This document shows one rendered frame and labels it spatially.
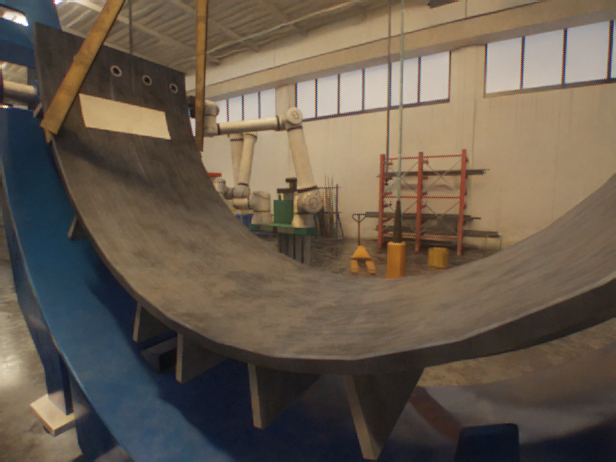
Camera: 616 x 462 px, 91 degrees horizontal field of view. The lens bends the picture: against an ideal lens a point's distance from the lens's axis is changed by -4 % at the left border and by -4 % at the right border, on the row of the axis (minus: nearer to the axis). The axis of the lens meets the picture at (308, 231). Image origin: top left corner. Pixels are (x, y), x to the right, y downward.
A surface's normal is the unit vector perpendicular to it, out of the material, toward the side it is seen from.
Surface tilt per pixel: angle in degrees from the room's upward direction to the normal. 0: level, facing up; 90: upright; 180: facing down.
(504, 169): 90
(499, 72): 90
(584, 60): 90
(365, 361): 90
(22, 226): 61
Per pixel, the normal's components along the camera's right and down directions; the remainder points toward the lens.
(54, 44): 0.84, 0.02
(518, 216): -0.53, 0.10
